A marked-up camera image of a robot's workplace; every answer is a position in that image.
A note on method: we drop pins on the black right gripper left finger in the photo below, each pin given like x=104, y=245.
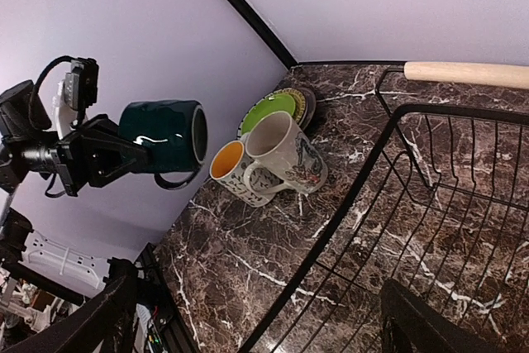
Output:
x=105, y=321

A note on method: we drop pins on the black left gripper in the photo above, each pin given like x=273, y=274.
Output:
x=104, y=158

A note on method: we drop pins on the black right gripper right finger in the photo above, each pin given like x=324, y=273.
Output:
x=411, y=325

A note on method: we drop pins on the dark green cup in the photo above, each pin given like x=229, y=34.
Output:
x=175, y=134

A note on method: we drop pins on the black wire dish rack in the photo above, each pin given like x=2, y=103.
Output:
x=440, y=205

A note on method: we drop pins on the white cup with black characters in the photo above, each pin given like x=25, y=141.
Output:
x=228, y=168

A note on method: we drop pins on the white plate with black stripes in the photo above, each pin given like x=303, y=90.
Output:
x=243, y=128

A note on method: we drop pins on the white mug with grey pattern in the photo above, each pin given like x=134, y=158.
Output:
x=278, y=144

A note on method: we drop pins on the yellow woven plate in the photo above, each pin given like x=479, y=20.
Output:
x=300, y=100

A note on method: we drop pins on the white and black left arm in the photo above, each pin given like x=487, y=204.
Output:
x=23, y=118

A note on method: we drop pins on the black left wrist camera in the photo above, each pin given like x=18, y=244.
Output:
x=75, y=94

